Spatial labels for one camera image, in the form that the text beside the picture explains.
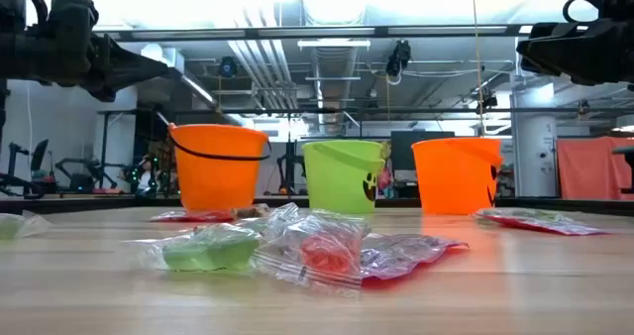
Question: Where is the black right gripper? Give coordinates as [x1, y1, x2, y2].
[516, 20, 634, 86]

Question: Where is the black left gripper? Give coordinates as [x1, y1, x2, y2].
[47, 0, 169, 103]

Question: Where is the red and purple candy packet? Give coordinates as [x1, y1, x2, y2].
[474, 206, 611, 237]
[361, 233, 471, 289]

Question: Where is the green candy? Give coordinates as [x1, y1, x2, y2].
[0, 210, 53, 242]
[123, 223, 264, 275]

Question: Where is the brown candy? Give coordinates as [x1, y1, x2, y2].
[232, 201, 302, 242]

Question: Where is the green halloween bucket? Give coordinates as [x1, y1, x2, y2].
[301, 139, 386, 215]

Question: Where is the red candy in clear bag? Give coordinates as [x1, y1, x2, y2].
[252, 210, 370, 296]

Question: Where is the white cylindrical tank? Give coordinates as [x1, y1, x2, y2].
[511, 84, 560, 198]

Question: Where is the orange cloth partition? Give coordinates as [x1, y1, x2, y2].
[557, 136, 634, 201]

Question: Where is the orange jack-o-lantern bucket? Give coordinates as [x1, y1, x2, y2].
[410, 136, 504, 216]

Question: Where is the black monitor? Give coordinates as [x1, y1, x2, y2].
[389, 130, 456, 172]

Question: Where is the white ceiling light fixture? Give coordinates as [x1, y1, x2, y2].
[296, 39, 371, 50]

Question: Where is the round black ceiling camera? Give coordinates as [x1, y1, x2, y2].
[218, 56, 240, 79]

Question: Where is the black overhead frame rail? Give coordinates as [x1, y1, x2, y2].
[93, 24, 534, 43]

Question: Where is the orange bucket with black handle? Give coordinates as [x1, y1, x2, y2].
[166, 122, 272, 214]

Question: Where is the black background frame bar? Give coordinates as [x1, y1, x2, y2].
[98, 106, 634, 116]

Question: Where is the black table edge rail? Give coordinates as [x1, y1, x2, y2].
[0, 195, 634, 216]

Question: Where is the hanging black camera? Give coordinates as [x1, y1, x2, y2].
[384, 40, 413, 86]

